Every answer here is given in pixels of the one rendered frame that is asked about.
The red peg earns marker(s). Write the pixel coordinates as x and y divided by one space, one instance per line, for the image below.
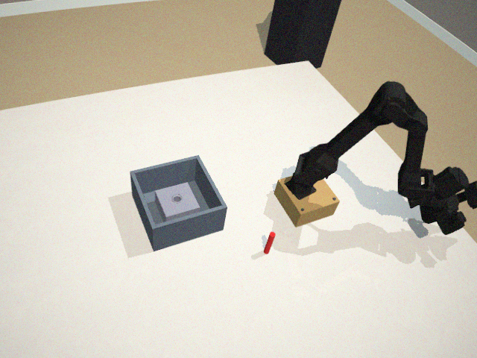
269 242

